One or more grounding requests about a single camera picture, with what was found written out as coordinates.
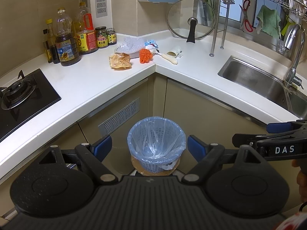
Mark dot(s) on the chrome faucet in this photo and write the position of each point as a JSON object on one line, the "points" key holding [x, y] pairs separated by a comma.
{"points": [[294, 43]]}

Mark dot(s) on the dark soy sauce jug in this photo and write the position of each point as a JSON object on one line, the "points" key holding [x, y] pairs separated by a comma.
{"points": [[65, 39]]}

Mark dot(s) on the green label sauce jar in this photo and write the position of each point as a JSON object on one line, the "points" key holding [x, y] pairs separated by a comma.
{"points": [[101, 36]]}

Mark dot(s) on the red handle oil jug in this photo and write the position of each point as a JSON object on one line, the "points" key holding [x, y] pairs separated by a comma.
{"points": [[86, 34]]}

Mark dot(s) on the grey cabinet vent grille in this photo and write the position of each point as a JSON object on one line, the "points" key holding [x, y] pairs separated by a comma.
{"points": [[119, 118]]}

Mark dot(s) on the orange mesh scrubber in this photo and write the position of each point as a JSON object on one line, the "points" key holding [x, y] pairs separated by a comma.
{"points": [[145, 56]]}

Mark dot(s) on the glass pot lid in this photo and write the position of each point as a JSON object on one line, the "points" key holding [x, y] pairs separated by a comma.
{"points": [[191, 19]]}

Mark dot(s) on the brown cardboard base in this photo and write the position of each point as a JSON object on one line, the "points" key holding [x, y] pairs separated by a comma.
{"points": [[147, 169]]}

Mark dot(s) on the red handled scissors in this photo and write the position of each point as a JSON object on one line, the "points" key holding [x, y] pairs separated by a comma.
{"points": [[245, 23]]}

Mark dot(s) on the blue lined trash basket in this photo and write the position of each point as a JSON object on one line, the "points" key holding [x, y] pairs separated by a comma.
{"points": [[156, 140]]}

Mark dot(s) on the green dish cloth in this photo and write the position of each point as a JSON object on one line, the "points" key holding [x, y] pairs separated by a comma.
{"points": [[268, 22]]}

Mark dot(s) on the clear plastic container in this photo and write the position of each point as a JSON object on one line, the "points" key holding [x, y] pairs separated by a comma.
{"points": [[131, 46]]}

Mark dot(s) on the black gas stove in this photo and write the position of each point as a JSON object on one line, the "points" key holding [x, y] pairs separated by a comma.
{"points": [[28, 96]]}

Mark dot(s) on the steel sink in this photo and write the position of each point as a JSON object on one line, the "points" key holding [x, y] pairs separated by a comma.
{"points": [[264, 84]]}

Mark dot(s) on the checkered lid sauce jar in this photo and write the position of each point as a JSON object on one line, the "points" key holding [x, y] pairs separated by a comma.
{"points": [[111, 35]]}

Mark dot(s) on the blue face mask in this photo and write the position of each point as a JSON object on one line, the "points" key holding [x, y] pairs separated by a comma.
{"points": [[151, 44]]}

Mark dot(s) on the person right hand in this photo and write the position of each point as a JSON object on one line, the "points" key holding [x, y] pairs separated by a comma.
{"points": [[301, 181]]}

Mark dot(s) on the brown paper bag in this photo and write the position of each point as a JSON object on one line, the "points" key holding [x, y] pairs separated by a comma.
{"points": [[120, 61]]}

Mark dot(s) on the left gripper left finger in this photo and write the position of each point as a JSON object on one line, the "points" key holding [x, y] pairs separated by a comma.
{"points": [[90, 157]]}

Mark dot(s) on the cream plastic tube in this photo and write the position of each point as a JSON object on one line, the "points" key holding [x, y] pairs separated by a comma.
{"points": [[167, 57]]}

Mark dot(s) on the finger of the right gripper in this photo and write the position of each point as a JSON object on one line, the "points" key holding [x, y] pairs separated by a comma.
{"points": [[239, 139], [286, 126]]}

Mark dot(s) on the small dark sauce bottle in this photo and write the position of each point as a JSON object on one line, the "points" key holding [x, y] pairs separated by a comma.
{"points": [[47, 45]]}

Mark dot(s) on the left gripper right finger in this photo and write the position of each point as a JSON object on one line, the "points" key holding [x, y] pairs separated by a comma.
{"points": [[207, 157]]}

